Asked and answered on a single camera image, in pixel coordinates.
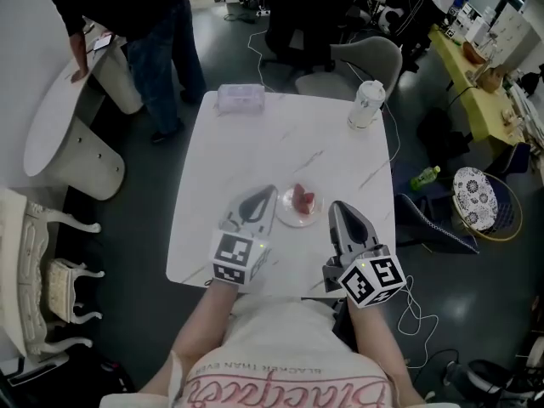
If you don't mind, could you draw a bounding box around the cream carved stool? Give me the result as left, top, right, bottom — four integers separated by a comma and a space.
45, 258, 106, 326

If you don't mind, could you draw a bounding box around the navy chair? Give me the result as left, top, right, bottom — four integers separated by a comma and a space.
484, 141, 533, 184

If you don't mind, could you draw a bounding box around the person's left forearm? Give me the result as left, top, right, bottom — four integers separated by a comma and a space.
168, 280, 240, 399

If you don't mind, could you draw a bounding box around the person's right forearm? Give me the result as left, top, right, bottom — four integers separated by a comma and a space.
345, 301, 427, 404

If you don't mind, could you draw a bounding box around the clear plastic wipes packet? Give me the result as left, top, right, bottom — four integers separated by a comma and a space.
213, 83, 266, 116

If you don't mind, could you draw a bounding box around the patterned round cushion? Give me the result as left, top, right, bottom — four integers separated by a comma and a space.
451, 166, 499, 231

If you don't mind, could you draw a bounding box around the yellow-green table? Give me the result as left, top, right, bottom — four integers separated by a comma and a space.
428, 23, 529, 145

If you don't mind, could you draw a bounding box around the white lidded tumbler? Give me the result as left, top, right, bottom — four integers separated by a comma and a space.
347, 79, 387, 131

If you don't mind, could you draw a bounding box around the white round plate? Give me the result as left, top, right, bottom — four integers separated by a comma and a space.
275, 183, 326, 229

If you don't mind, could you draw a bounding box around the grey shell chair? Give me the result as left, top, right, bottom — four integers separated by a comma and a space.
294, 36, 404, 102

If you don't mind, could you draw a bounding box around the dark padded chair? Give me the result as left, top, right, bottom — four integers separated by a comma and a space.
394, 192, 481, 256

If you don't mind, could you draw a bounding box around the cream carved dressing table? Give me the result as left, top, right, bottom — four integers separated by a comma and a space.
0, 186, 104, 359

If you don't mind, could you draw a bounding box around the black equipment case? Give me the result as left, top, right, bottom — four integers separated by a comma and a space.
0, 346, 138, 408

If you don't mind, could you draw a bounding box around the person's white printed shirt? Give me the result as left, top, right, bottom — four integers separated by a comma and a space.
99, 293, 427, 408

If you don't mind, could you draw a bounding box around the black floor bag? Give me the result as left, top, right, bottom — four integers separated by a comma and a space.
416, 107, 473, 167

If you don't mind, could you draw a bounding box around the white drawer cabinet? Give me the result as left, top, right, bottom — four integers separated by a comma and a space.
488, 3, 543, 65

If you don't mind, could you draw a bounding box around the white curved counter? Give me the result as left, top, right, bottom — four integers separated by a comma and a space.
22, 35, 144, 202

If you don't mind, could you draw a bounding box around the blue chair gold frame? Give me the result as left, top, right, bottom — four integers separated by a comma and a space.
450, 167, 524, 242

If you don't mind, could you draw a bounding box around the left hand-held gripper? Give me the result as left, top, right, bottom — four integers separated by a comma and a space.
208, 184, 280, 289

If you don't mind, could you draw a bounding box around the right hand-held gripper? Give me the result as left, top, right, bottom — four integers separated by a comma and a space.
322, 200, 407, 310

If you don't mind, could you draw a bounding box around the green drink bottle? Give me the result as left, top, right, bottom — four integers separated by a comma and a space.
409, 164, 442, 190

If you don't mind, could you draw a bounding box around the white floor cable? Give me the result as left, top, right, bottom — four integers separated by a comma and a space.
396, 275, 439, 370

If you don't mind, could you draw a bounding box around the white marble square table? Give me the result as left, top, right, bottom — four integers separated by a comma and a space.
164, 90, 398, 302

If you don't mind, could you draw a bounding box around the black office chair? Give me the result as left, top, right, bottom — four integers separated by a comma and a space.
258, 0, 356, 74

